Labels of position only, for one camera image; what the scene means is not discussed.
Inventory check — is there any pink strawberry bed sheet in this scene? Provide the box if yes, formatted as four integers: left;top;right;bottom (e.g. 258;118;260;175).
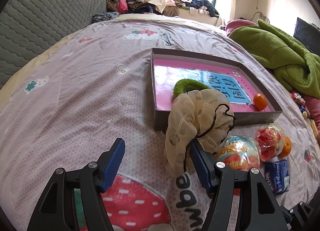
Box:
1;15;319;230

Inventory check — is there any grey quilted headboard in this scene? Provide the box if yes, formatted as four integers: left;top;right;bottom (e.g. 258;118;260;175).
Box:
1;0;106;86

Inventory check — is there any clothes pile on windowsill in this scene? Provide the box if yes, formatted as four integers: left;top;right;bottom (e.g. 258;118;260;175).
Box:
164;0;220;18

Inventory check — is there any clothes pile by headboard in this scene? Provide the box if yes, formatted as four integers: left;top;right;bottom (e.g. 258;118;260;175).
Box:
91;0;161;24

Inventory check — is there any green fuzzy ring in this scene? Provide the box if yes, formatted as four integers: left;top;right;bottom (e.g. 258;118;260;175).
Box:
172;78;211;102

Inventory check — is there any black wall television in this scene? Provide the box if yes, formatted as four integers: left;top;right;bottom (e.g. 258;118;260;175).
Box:
293;18;320;55

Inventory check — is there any beige mesh drawstring bag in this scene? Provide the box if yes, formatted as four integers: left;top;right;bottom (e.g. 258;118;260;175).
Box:
164;89;235;177

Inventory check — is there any grey cardboard box tray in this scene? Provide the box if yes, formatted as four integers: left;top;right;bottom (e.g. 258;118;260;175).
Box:
151;48;283;131

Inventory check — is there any red toy egg package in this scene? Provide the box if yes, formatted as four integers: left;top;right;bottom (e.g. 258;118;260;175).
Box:
255;124;285;162

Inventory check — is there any green fleece blanket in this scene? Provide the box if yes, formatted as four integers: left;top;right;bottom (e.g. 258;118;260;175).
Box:
229;19;319;99

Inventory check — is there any blue snack packet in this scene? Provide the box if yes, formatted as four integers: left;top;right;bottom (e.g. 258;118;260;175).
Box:
264;159;290;195

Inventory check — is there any blue toy egg package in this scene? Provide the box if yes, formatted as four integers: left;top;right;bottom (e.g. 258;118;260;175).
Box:
216;136;260;171

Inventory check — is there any small doll figure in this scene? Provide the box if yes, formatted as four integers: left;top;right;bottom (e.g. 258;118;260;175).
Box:
299;106;310;119

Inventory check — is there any yellow snack bar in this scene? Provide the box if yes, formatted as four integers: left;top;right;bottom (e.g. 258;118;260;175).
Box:
310;119;319;143

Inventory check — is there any orange tangerine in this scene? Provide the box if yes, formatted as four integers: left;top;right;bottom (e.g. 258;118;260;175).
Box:
278;136;292;157
253;93;268;111

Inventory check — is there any red foil candy wrapper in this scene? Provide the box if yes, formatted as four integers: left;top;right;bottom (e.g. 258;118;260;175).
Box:
290;91;306;107

